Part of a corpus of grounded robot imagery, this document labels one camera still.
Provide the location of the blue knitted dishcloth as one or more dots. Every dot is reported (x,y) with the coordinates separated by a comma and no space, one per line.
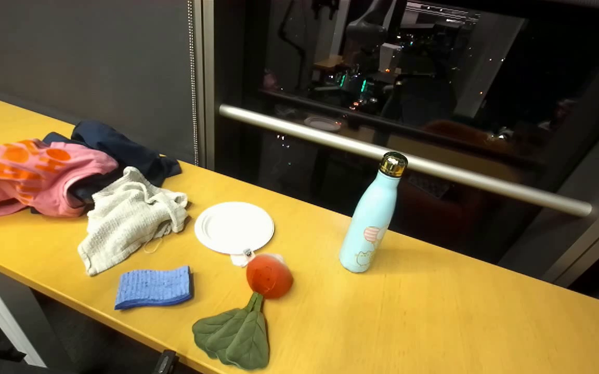
(155,288)

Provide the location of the silver metal handrail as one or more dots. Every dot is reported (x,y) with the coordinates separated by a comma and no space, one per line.
(300,132)

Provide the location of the red plush vegetable green leaves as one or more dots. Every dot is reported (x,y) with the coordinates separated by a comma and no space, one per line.
(269,278)

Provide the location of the grey window frame post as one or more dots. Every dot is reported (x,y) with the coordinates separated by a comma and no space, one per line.
(201,84)

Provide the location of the pink orange patterned cloth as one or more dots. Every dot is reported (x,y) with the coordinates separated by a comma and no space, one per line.
(36,177)

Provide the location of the white round plate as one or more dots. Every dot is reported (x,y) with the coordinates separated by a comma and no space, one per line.
(233,228)

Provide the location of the light blue water bottle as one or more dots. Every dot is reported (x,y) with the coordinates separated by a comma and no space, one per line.
(369,230)

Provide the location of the navy blue cloth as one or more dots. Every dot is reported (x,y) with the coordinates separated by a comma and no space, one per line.
(125,151)

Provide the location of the white grey towel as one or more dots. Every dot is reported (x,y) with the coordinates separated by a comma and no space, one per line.
(124,220)

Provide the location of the white table leg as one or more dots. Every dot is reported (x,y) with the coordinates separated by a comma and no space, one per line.
(1,312)

